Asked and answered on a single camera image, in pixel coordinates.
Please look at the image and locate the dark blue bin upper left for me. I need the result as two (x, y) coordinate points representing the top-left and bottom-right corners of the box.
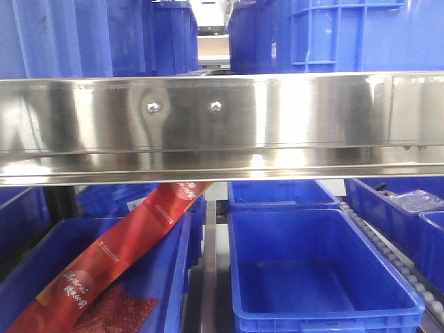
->
(1, 1), (113, 78)

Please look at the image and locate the stainless steel shelf rail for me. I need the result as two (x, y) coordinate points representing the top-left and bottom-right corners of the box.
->
(1, 71), (443, 186)

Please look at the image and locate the blue bin lower right front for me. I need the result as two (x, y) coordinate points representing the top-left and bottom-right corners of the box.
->
(418, 211), (443, 293)

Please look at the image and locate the white roller track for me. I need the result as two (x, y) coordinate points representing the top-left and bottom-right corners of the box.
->
(340, 202), (443, 332)

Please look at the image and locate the blue bin lower centre front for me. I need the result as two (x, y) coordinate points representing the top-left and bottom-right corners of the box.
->
(228, 209), (425, 332)

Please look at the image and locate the clear plastic bag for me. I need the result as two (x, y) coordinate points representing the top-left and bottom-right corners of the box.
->
(383, 189), (443, 213)

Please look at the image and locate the blue bin lower right back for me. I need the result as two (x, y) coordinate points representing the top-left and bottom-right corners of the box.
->
(344, 177), (443, 263)

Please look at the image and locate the blue bin lower centre back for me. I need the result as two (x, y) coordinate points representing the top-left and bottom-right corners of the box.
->
(228, 180), (339, 212)

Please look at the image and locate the dark blue bin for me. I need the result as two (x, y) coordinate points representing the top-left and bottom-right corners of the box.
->
(106, 1), (198, 76)
(228, 1), (292, 74)
(1, 1), (113, 78)

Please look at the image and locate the dark blue bin upper centre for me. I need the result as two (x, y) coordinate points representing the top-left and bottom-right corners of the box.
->
(106, 1), (198, 76)

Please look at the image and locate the light blue crate shelf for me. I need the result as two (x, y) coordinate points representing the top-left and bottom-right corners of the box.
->
(290, 1), (443, 73)

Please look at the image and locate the red printed package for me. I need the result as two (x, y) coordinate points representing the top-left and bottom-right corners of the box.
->
(7, 182), (211, 332)

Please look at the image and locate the blue bin lower left front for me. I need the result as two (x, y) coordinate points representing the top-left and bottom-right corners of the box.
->
(1, 214), (191, 332)

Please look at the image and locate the dark blue bin upper right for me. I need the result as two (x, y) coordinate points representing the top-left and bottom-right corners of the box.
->
(228, 1), (292, 74)

